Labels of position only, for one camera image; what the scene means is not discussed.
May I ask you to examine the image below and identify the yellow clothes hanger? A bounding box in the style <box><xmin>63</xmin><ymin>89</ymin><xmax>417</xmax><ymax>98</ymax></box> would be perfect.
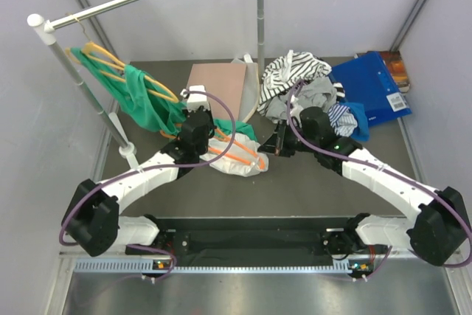
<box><xmin>65</xmin><ymin>14</ymin><xmax>180</xmax><ymax>104</ymax></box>

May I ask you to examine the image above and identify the white tank top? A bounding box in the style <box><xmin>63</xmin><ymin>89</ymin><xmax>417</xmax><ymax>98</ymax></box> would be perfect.
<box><xmin>201</xmin><ymin>132</ymin><xmax>270</xmax><ymax>178</ymax></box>

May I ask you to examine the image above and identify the blue folder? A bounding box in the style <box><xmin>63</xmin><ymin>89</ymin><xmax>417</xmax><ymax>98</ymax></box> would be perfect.
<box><xmin>329</xmin><ymin>52</ymin><xmax>412</xmax><ymax>127</ymax></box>

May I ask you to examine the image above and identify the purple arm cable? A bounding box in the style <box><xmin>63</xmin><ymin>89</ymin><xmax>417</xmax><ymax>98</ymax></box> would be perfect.
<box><xmin>286</xmin><ymin>79</ymin><xmax>472</xmax><ymax>282</ymax></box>
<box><xmin>58</xmin><ymin>89</ymin><xmax>237</xmax><ymax>283</ymax></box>

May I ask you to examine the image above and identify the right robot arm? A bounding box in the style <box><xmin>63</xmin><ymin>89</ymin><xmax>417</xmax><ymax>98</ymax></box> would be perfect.
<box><xmin>258</xmin><ymin>107</ymin><xmax>471</xmax><ymax>266</ymax></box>

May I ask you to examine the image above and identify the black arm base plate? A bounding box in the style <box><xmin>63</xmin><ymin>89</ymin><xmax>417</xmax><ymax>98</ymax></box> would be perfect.
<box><xmin>125</xmin><ymin>217</ymin><xmax>388</xmax><ymax>259</ymax></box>

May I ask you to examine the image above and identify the grey shirt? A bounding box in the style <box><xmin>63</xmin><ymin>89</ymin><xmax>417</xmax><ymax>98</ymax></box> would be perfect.
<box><xmin>261</xmin><ymin>77</ymin><xmax>338</xmax><ymax>122</ymax></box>

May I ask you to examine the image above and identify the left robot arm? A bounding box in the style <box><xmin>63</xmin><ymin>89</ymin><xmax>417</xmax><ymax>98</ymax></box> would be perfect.
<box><xmin>60</xmin><ymin>107</ymin><xmax>215</xmax><ymax>257</ymax></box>

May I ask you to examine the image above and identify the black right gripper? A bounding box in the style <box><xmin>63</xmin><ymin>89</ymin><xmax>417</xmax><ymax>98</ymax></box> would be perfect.
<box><xmin>257</xmin><ymin>120</ymin><xmax>319</xmax><ymax>158</ymax></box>

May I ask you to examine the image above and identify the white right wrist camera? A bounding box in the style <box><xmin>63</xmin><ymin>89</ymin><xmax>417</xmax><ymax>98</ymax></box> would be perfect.
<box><xmin>288</xmin><ymin>97</ymin><xmax>303</xmax><ymax>121</ymax></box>

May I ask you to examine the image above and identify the striped black white shirt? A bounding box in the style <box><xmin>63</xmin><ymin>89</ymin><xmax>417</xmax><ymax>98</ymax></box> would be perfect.
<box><xmin>257</xmin><ymin>50</ymin><xmax>332</xmax><ymax>114</ymax></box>

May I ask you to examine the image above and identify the blue cloth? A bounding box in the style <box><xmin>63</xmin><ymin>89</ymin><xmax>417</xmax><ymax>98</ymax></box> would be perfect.
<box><xmin>343</xmin><ymin>102</ymin><xmax>370</xmax><ymax>142</ymax></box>

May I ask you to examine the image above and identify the blue striped shirt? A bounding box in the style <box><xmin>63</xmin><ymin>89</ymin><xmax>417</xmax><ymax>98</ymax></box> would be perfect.
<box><xmin>327</xmin><ymin>103</ymin><xmax>364</xmax><ymax>137</ymax></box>

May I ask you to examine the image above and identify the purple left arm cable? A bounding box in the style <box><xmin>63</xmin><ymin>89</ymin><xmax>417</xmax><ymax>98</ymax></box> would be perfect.
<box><xmin>58</xmin><ymin>89</ymin><xmax>237</xmax><ymax>283</ymax></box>

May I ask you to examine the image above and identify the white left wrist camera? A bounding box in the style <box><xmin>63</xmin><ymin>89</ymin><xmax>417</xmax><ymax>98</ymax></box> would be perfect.
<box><xmin>180</xmin><ymin>85</ymin><xmax>210</xmax><ymax>111</ymax></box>

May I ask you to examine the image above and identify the silver clothes rack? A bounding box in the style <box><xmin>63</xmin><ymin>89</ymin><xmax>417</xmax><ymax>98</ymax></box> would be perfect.
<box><xmin>26</xmin><ymin>0</ymin><xmax>267</xmax><ymax>168</ymax></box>

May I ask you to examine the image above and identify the green tank top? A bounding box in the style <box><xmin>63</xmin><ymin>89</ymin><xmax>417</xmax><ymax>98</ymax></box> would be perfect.
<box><xmin>69</xmin><ymin>47</ymin><xmax>259</xmax><ymax>142</ymax></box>

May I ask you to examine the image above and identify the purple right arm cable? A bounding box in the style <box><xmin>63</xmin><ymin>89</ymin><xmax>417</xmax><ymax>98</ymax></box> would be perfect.
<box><xmin>286</xmin><ymin>79</ymin><xmax>472</xmax><ymax>282</ymax></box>

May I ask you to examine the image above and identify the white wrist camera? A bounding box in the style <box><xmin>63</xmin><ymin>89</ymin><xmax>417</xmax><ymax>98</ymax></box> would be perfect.
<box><xmin>180</xmin><ymin>85</ymin><xmax>210</xmax><ymax>111</ymax></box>
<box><xmin>288</xmin><ymin>97</ymin><xmax>303</xmax><ymax>121</ymax></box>

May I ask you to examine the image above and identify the orange clothes hanger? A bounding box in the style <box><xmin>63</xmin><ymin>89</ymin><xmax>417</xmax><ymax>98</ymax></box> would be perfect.
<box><xmin>159</xmin><ymin>127</ymin><xmax>267</xmax><ymax>173</ymax></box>

